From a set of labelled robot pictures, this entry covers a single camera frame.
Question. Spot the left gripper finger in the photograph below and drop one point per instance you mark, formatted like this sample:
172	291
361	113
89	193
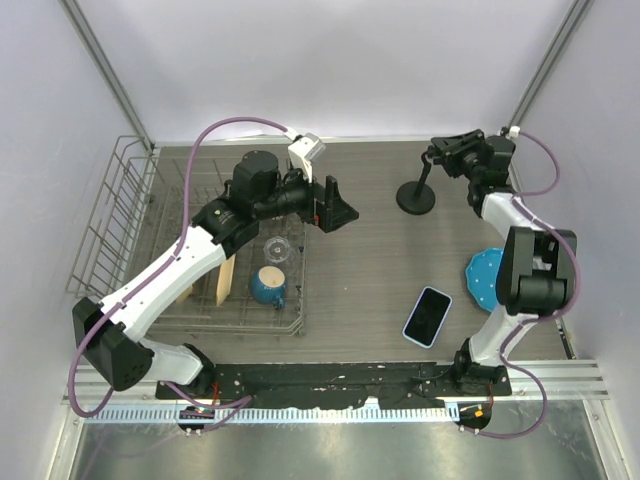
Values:
332	195
335	213

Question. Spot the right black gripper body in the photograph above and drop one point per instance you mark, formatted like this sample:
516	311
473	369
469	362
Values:
467	156

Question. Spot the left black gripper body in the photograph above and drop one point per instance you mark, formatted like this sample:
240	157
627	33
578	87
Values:
297	196

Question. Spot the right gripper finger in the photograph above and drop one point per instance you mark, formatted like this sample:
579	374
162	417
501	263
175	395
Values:
460	141
444	160

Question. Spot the black phone stand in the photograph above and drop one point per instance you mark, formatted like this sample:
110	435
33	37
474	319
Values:
417	197

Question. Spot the phone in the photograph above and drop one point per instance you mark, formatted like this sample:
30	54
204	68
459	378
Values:
427	317

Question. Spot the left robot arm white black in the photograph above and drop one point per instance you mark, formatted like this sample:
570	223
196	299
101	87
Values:
111	332

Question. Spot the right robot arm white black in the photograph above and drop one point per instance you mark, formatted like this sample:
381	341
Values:
538	278

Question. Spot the clear glass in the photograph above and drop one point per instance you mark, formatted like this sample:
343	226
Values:
281	253

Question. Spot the blue mug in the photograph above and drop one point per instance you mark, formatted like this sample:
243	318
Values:
268	287

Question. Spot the right beige plate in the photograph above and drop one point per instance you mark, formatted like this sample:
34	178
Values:
225	279

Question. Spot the beige plate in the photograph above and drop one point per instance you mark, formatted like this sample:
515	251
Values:
185	294
225	279

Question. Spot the blue polka dot plate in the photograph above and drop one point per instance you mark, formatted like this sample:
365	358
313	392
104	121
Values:
481	277

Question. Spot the left beige plate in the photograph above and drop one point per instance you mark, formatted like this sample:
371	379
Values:
185	294

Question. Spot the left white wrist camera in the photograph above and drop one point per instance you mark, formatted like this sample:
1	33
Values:
302	151

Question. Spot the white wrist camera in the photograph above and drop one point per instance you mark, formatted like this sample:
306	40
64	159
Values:
302	151
510	132

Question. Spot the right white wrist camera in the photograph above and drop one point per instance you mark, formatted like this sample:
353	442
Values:
510	132

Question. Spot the grey wire dish rack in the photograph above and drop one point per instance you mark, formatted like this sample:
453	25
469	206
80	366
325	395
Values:
137	215

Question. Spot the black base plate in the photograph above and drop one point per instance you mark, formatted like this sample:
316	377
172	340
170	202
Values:
338	386

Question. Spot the white slotted cable duct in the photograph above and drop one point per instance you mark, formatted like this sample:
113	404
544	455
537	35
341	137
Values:
182	414

